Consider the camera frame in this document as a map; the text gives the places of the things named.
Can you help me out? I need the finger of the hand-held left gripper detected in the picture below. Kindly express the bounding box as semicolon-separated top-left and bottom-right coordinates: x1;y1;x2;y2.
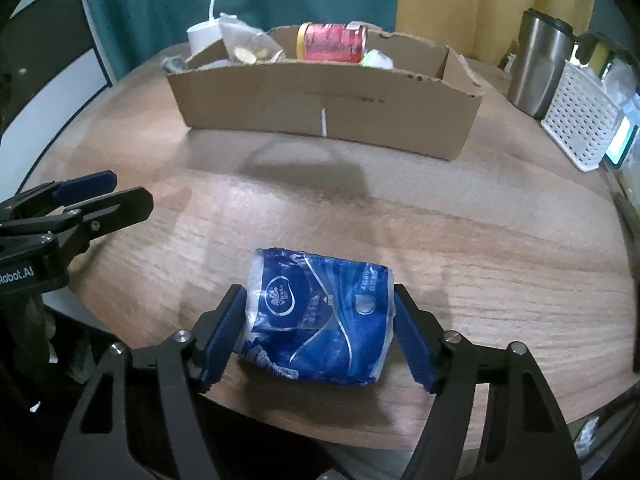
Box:
0;170;118;223
51;186;155;261

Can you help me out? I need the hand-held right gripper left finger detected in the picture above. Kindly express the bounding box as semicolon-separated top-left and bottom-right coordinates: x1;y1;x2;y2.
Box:
52;284;248;480

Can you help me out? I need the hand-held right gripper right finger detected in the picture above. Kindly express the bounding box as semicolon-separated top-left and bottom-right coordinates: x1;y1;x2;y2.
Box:
392;284;583;480

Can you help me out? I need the blue tissue pack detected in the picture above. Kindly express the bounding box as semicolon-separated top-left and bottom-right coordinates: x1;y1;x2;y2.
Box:
236;247;398;387

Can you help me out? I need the clear plastic snack bag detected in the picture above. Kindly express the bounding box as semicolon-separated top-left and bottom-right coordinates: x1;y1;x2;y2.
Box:
218;12;287;65

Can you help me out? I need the brown cardboard box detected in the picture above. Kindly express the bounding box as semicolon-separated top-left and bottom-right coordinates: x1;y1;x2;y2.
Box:
166;25;483;162

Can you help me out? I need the red label can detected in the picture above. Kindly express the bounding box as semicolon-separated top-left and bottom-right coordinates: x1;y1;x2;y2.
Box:
296;22;368;65

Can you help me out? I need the green cartoon tissue pack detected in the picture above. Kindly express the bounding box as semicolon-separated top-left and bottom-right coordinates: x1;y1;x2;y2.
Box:
361;49;396;70

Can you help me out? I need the white desk lamp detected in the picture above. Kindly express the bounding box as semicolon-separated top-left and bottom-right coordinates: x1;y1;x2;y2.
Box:
187;0;223;56

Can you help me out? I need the teal curtain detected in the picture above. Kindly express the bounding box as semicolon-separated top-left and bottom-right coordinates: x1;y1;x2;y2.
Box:
80;0;401;81

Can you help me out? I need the small clear plastic bag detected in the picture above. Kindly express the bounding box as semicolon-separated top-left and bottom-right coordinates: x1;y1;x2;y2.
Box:
575;417;601;461

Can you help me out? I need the black tray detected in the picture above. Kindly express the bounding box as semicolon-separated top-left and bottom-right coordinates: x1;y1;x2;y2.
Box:
611;172;640;243

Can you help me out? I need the white plastic basket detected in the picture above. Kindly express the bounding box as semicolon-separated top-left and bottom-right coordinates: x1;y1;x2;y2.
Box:
540;59;623;173

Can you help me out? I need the phone with lit screen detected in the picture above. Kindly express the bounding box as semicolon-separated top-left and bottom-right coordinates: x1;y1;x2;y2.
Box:
602;115;640;168

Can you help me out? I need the stainless steel tumbler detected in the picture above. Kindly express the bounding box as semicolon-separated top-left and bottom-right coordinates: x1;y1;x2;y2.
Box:
507;8;576;121

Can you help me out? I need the yellow sponge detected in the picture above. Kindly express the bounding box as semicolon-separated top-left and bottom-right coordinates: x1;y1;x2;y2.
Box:
587;40;616;73

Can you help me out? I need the dark grey cloth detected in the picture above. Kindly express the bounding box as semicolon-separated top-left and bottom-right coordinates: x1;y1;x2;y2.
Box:
575;31;613;56

